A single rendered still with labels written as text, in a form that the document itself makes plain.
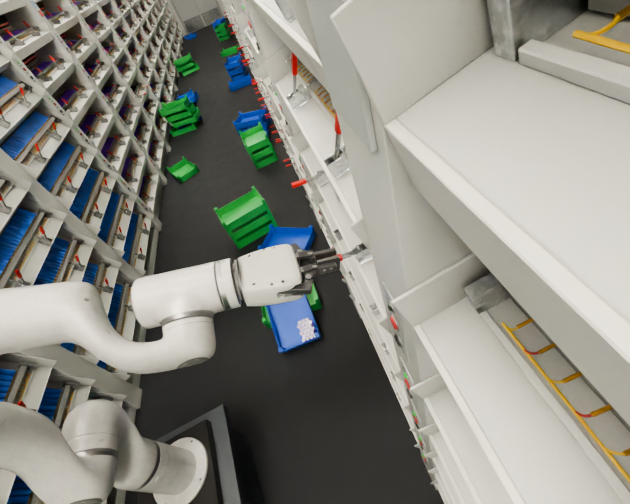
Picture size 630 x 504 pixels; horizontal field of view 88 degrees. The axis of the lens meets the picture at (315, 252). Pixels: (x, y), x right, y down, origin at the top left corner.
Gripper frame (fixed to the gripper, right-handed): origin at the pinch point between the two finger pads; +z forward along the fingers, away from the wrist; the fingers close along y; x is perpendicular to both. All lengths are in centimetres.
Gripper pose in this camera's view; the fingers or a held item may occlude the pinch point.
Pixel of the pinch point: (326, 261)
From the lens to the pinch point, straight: 58.0
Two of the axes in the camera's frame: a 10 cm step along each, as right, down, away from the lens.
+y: 2.6, 6.6, -7.1
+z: 9.6, -2.2, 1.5
